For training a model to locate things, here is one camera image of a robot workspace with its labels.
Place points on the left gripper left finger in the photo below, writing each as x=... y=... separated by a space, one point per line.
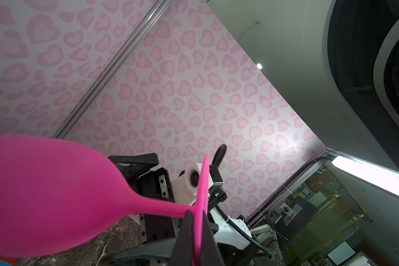
x=183 y=252

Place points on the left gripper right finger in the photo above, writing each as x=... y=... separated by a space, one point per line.
x=209 y=254

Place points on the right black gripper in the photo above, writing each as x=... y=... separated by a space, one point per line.
x=156 y=206

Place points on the magenta wine glass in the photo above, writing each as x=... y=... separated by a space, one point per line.
x=57 y=194

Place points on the red wine glass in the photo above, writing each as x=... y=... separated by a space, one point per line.
x=11 y=261

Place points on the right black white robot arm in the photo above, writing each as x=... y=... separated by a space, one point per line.
x=236 y=244

